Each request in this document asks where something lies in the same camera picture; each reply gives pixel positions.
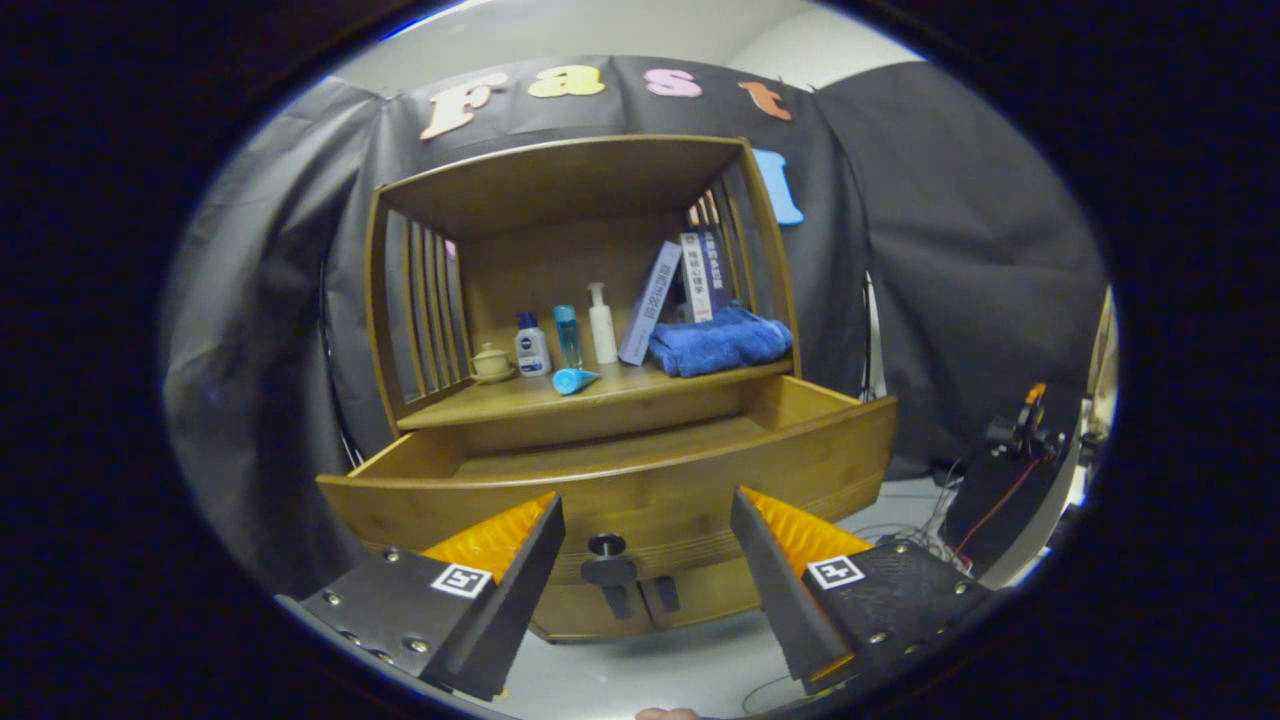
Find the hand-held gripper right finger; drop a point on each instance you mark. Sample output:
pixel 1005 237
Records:
pixel 775 590

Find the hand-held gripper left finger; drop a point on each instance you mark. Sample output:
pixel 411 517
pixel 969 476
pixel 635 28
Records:
pixel 520 590

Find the wooden drawer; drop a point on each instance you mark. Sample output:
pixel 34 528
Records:
pixel 650 490

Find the blue white cosmetic tube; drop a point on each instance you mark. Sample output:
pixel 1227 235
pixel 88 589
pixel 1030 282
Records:
pixel 573 381

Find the wooden cabinet door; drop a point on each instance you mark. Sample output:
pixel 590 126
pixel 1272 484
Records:
pixel 575 612
pixel 715 595

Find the wooden countertop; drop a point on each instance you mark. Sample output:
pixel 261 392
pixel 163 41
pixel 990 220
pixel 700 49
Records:
pixel 640 385

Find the wooden cabinet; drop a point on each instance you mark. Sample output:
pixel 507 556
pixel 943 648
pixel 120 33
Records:
pixel 560 260

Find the cream lidded teacup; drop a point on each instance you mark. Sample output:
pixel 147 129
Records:
pixel 491 365

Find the white bottle with blue cap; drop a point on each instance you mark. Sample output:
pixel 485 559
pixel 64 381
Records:
pixel 531 352

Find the blue towel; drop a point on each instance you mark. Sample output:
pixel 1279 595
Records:
pixel 720 345

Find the clear blue bottle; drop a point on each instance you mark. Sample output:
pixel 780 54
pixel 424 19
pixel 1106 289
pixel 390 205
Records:
pixel 568 340

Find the white pump bottle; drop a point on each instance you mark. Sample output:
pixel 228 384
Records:
pixel 602 335

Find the black and orange clamp device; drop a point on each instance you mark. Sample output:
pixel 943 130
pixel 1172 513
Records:
pixel 1025 430

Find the dark blue book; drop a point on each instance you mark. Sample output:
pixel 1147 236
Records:
pixel 720 270

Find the white spine book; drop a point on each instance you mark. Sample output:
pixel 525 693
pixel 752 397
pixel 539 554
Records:
pixel 696 275

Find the black backdrop cloth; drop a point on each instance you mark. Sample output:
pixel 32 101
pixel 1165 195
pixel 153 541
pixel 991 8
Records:
pixel 950 250

